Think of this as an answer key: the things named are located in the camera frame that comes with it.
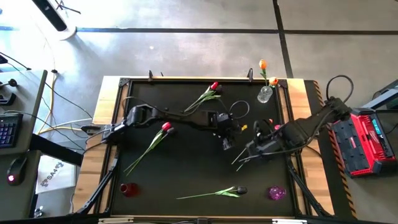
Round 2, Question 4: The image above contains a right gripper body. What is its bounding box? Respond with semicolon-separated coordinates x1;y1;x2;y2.
245;138;275;158

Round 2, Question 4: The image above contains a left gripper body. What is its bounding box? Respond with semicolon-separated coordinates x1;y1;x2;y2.
216;110;242;139

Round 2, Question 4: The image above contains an orange artificial tulip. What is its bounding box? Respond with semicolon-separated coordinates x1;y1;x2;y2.
266;77;279;91
231;118;274;166
259;58;269;91

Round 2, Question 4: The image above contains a purple glass vase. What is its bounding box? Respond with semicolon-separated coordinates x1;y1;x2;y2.
267;185;287;201

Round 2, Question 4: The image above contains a red glass vase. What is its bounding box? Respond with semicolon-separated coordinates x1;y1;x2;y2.
119;182;140;198

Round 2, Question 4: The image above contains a black table mat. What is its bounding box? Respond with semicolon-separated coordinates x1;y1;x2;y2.
111;81;295;218

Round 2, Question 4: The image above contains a black hazard-striped floor mat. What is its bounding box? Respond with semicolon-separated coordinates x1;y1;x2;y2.
303;79;359;220

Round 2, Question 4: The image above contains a red and black tool case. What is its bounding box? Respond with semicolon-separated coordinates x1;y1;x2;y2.
330;107;398;178

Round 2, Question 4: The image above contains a wooden table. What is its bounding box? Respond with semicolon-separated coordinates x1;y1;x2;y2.
72;75;335;218

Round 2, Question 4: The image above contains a gray desk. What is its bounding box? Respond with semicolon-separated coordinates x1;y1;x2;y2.
0;69;83;222

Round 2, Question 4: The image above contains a white tower fan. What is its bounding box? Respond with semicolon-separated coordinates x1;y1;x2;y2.
30;0;78;41

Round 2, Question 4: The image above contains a black computer mouse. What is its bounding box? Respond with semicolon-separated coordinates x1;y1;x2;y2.
6;154;28;187

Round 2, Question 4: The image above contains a black computer keyboard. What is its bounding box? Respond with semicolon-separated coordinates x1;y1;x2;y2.
0;113;24;149

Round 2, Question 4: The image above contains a black desk gadget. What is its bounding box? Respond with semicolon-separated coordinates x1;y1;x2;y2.
0;92;17;106
0;78;18;88

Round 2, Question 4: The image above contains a white metal bracket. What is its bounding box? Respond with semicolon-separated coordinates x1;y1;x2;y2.
272;218;308;224
98;217;134;224

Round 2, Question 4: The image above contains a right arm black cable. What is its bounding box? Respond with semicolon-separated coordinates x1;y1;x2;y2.
325;74;354;105

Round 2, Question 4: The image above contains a yellow floor cable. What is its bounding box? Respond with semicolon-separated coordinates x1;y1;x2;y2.
37;73;85;135

